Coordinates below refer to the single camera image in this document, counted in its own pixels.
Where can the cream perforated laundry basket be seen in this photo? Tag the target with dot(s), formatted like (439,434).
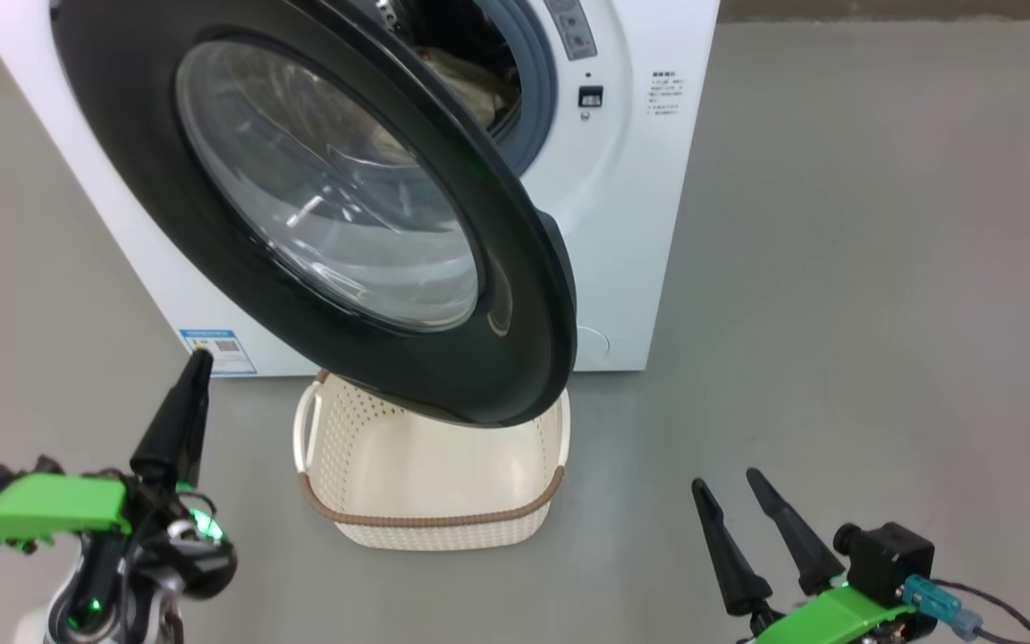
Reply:
(443,483)

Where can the steel washing machine drum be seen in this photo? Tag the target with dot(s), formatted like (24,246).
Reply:
(452,27)

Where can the white front-load washing machine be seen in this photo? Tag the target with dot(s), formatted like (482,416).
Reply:
(622,224)

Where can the blue energy label sticker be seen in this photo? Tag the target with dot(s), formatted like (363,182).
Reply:
(220,351)

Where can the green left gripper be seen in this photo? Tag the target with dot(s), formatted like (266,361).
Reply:
(50,505)

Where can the round white filter cover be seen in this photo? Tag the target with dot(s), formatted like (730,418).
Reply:
(594,344)

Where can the black glass washing machine door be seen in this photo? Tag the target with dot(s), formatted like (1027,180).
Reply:
(166,179)

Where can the black door latch socket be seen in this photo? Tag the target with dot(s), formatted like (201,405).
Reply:
(591,97)

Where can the grey rubber door gasket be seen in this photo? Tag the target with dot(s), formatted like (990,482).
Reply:
(537,89)

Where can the cream cloth garment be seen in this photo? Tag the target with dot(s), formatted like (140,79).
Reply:
(470,85)

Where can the grey warning label sticker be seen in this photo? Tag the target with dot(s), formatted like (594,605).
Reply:
(571,27)

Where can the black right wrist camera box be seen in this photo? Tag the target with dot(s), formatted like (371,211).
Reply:
(890,559)

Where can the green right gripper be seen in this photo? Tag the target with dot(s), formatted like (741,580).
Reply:
(828,617)

